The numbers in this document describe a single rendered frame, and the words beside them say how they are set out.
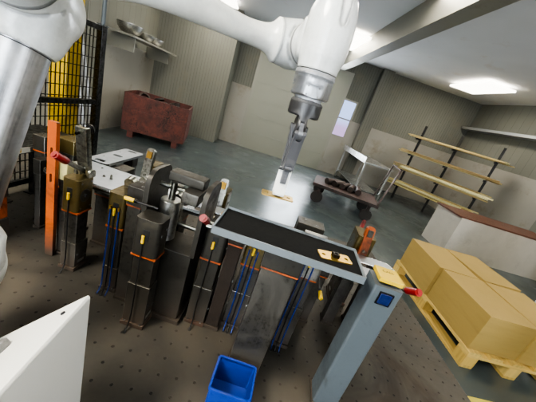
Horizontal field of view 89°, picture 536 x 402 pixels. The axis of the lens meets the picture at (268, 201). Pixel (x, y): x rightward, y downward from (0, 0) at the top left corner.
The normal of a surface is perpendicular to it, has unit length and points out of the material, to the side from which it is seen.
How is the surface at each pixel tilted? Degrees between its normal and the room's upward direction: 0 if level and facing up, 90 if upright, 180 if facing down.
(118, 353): 0
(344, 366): 90
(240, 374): 90
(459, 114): 90
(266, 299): 90
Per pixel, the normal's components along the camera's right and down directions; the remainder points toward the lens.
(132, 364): 0.30, -0.89
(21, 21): 0.39, 0.52
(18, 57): 0.70, 0.29
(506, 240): -0.01, 0.35
